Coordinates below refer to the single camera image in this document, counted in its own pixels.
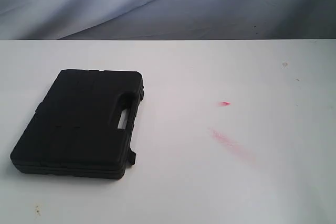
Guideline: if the black plastic tool case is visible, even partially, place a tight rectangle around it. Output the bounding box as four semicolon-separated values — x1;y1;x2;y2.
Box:
10;69;144;179

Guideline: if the white backdrop cloth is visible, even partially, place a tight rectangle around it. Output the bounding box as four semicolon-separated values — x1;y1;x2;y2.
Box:
1;0;335;40

